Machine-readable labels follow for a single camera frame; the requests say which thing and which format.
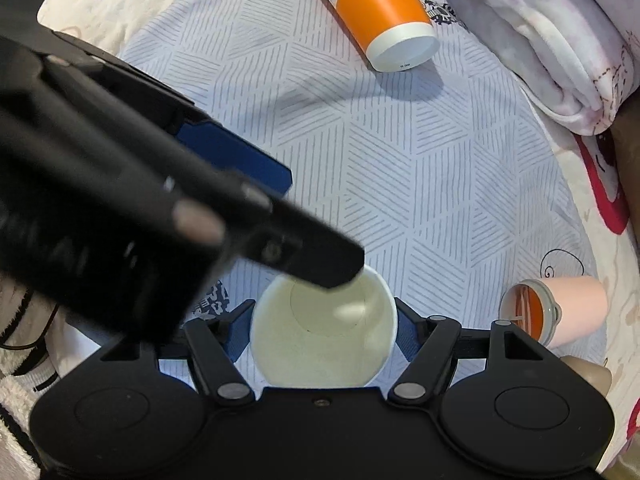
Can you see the brown furniture edge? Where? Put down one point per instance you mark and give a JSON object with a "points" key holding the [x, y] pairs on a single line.
{"points": [[631, 160]]}

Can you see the beige rounded object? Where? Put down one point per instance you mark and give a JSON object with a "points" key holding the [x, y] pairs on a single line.
{"points": [[592, 376]]}

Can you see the folded pink white blanket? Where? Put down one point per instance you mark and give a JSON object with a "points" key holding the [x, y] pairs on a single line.
{"points": [[525, 20]]}

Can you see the orange paper cup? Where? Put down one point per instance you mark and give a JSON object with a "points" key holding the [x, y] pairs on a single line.
{"points": [[370, 5]]}

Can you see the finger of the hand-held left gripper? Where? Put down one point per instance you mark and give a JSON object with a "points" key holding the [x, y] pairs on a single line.
{"points": [[235, 157], [310, 252]]}

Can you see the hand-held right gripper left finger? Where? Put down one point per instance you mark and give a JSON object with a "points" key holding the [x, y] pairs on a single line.
{"points": [[239, 332]]}

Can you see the white paper cup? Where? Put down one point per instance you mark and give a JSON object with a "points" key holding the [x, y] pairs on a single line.
{"points": [[320, 350]]}

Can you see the black white fuzzy cloth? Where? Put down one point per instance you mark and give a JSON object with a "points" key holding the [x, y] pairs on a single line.
{"points": [[20, 390]]}

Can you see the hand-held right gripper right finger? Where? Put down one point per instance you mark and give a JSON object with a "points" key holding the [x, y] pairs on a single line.
{"points": [[407, 332]]}

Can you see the white line-patterned cloth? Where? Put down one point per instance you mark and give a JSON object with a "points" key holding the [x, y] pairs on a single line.
{"points": [[400, 160]]}

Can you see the pink cup with orange inside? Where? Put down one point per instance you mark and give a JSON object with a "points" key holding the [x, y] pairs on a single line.
{"points": [[580, 305]]}

